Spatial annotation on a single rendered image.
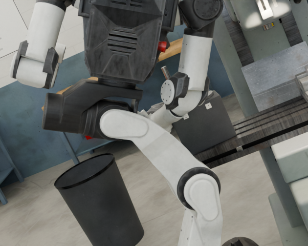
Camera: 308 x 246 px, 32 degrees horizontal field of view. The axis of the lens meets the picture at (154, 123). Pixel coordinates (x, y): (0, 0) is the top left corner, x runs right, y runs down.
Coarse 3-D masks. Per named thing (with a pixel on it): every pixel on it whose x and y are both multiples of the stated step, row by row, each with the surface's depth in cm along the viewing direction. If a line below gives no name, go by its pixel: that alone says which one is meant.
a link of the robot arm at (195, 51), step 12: (192, 36) 160; (192, 48) 160; (204, 48) 161; (180, 60) 164; (192, 60) 161; (204, 60) 162; (180, 72) 164; (192, 72) 162; (204, 72) 163; (168, 84) 165; (180, 84) 162; (192, 84) 162; (204, 84) 165; (168, 96) 166; (180, 96) 163; (204, 96) 168
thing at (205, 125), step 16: (208, 96) 215; (192, 112) 214; (208, 112) 215; (224, 112) 215; (176, 128) 215; (192, 128) 216; (208, 128) 216; (224, 128) 217; (192, 144) 217; (208, 144) 218
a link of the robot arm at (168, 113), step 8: (192, 96) 167; (200, 96) 169; (168, 104) 168; (176, 104) 166; (184, 104) 167; (192, 104) 169; (160, 112) 176; (168, 112) 172; (176, 112) 170; (184, 112) 170; (160, 120) 177; (168, 120) 174; (176, 120) 174
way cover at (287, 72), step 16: (288, 48) 250; (304, 48) 248; (256, 64) 252; (272, 64) 251; (288, 64) 249; (304, 64) 247; (256, 80) 251; (272, 80) 250; (288, 80) 248; (256, 96) 250; (272, 96) 247; (288, 96) 244
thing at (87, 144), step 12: (168, 48) 588; (180, 48) 555; (60, 132) 595; (0, 144) 675; (84, 144) 630; (96, 144) 605; (72, 156) 602; (12, 168) 678; (0, 180) 644; (0, 192) 623
